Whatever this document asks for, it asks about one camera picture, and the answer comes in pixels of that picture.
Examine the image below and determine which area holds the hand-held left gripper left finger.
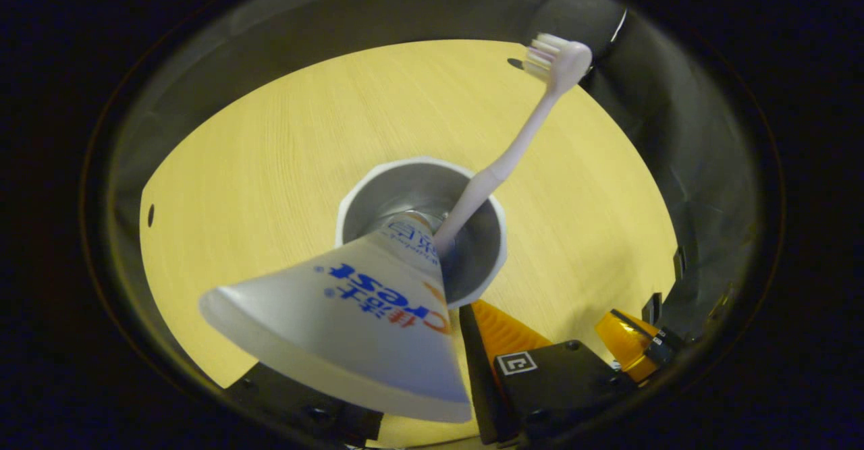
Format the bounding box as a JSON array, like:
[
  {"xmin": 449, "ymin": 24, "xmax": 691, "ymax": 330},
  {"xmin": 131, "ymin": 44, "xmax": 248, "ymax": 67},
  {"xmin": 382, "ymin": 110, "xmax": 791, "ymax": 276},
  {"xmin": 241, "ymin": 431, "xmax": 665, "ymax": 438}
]
[{"xmin": 226, "ymin": 362, "xmax": 382, "ymax": 447}]

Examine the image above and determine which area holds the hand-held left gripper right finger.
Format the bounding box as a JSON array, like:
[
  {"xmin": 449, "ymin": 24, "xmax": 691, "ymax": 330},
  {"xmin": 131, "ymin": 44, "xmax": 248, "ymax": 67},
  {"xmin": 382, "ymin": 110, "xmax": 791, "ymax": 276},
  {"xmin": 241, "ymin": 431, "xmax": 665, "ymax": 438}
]
[{"xmin": 459, "ymin": 300, "xmax": 639, "ymax": 447}]

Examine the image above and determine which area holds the white toothpaste tube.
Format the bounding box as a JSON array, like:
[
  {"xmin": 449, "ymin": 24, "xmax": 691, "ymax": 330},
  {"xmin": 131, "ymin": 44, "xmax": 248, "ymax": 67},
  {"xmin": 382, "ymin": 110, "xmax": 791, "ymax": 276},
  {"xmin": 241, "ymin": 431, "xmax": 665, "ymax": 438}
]
[{"xmin": 198, "ymin": 210, "xmax": 473, "ymax": 424}]

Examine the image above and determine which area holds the white cup with wooden handle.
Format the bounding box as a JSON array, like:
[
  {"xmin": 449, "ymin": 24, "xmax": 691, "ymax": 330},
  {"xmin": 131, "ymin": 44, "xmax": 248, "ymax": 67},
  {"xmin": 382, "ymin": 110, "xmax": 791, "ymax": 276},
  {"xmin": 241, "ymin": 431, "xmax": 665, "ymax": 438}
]
[{"xmin": 335, "ymin": 157, "xmax": 508, "ymax": 310}]

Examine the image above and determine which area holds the pale pink toothbrush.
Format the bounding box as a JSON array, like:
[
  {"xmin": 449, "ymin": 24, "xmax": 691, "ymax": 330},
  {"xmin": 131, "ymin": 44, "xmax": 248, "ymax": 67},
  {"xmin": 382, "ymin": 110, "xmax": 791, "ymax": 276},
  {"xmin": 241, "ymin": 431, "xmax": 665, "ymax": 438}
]
[{"xmin": 432, "ymin": 32, "xmax": 593, "ymax": 256}]

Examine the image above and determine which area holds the black backdrop cloth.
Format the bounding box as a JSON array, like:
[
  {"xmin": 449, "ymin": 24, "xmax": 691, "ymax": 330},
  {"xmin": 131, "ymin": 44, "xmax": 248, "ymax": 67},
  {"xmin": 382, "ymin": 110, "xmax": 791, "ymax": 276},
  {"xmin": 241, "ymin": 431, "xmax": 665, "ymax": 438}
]
[{"xmin": 101, "ymin": 0, "xmax": 763, "ymax": 403}]

